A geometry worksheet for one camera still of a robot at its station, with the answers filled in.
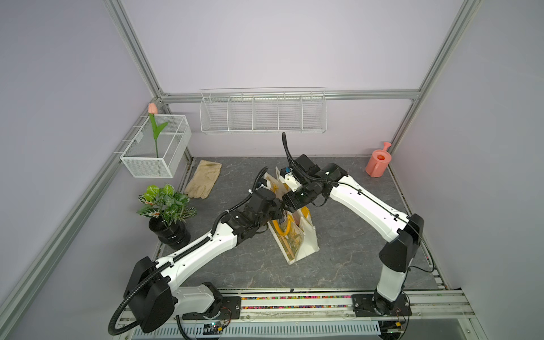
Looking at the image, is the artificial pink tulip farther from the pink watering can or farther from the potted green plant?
the pink watering can

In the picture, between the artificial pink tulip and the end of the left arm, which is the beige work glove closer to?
the artificial pink tulip

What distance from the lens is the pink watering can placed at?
106 cm

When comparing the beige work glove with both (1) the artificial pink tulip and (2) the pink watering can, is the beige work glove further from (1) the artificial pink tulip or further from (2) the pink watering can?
(2) the pink watering can

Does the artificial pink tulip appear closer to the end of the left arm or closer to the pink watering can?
the end of the left arm

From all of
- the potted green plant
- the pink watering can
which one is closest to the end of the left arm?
the potted green plant

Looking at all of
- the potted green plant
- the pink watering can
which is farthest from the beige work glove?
the pink watering can

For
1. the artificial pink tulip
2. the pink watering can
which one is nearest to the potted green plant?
the artificial pink tulip

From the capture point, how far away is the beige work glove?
1.07 meters

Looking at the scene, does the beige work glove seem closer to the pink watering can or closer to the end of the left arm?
the end of the left arm

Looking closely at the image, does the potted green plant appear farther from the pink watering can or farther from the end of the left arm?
the pink watering can

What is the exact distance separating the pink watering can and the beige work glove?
82 centimetres

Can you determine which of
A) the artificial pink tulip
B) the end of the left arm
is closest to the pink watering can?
the end of the left arm

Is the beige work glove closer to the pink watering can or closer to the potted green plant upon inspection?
the potted green plant
